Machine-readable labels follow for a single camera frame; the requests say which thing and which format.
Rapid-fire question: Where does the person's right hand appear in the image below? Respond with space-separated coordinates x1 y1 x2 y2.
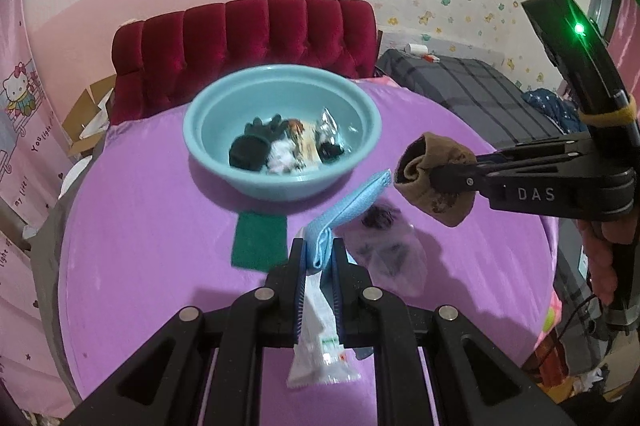
581 220 618 308

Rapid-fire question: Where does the black cable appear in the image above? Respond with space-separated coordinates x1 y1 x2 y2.
554 295 603 343

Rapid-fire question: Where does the silver foil wrapper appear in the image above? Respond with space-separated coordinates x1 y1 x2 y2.
315 107 347 165

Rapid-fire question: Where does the white tissue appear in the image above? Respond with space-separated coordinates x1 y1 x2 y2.
266 140 302 175

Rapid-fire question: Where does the brown sock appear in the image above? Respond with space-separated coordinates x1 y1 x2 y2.
393 132 476 228

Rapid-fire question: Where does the clear plastic bag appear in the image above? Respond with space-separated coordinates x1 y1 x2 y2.
340 203 429 298

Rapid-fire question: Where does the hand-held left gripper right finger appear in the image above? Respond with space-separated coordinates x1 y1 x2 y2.
330 238 576 426

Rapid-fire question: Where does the white snack packet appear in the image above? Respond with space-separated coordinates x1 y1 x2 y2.
286 263 362 389

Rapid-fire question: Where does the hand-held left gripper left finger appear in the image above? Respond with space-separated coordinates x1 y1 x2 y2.
65 238 307 426

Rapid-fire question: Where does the grey under cloth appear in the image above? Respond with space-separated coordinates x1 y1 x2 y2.
29 183 77 399

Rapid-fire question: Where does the pink cartoon curtain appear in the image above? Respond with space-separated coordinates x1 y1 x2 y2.
0 0 72 409

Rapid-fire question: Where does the black rubber glove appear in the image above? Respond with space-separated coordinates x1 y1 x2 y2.
229 116 286 173

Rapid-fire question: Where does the green scouring pad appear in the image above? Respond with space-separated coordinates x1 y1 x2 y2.
231 212 289 271

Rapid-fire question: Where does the cardboard box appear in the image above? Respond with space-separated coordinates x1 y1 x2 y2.
61 75 118 157

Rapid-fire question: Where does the red tufted sofa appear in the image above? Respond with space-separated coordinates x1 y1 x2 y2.
110 0 378 126

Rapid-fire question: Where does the dark blue starred cloth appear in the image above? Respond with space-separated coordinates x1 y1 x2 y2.
522 88 590 135

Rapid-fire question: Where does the brown long snack wrapper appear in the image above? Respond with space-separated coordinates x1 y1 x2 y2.
285 119 321 170

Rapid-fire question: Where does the light blue cloth pouch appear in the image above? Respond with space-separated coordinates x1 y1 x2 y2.
306 169 393 269

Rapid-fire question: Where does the light blue plastic basin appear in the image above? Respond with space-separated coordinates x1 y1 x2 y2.
182 64 383 201

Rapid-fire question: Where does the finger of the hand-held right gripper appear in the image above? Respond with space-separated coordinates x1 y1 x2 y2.
430 161 502 204
471 133 594 173

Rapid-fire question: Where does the grey plaid bed blanket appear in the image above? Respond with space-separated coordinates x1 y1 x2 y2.
375 48 583 148

